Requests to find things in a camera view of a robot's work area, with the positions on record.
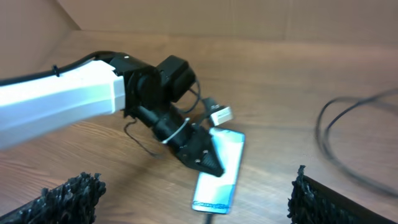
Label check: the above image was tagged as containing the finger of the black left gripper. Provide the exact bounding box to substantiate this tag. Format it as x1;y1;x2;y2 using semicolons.
198;135;224;177

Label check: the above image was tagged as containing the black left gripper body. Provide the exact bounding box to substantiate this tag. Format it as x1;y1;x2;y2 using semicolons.
133;105;211;170

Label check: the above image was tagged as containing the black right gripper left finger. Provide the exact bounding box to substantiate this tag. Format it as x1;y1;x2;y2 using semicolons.
1;172;106;224

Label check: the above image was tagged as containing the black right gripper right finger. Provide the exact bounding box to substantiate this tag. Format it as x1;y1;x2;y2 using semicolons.
287;165;395;224

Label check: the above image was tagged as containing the Samsung Galaxy smartphone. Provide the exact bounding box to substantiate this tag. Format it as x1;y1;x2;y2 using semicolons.
191;126;246;215

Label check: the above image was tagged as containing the black charger cable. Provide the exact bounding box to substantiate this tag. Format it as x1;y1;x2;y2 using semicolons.
315;88;398;198

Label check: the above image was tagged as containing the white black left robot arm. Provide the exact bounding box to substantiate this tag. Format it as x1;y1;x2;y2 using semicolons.
1;51;224;177

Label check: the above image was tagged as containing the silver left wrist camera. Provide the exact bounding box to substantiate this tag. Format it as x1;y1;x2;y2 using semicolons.
202;98;233;126

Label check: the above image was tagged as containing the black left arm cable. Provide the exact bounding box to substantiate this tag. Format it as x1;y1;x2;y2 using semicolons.
0;50;125;87

